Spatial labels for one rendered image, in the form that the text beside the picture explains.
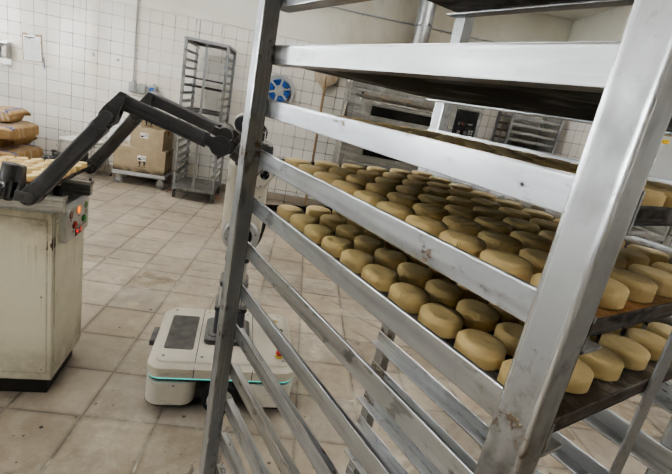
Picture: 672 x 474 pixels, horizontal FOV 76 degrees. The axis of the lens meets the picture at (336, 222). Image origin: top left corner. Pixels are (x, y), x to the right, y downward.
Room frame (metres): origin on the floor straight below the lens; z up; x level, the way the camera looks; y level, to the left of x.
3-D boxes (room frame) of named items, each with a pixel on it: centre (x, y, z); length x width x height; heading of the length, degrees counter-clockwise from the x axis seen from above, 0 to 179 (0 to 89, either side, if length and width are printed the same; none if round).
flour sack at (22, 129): (4.84, 3.90, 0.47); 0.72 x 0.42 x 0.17; 12
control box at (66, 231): (1.71, 1.09, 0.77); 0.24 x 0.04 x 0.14; 13
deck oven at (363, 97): (5.33, -0.60, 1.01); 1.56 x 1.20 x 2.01; 96
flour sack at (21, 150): (4.87, 3.88, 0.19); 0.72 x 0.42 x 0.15; 11
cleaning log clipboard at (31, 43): (5.44, 4.04, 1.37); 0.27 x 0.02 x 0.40; 96
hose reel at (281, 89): (5.70, 1.04, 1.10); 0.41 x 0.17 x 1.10; 96
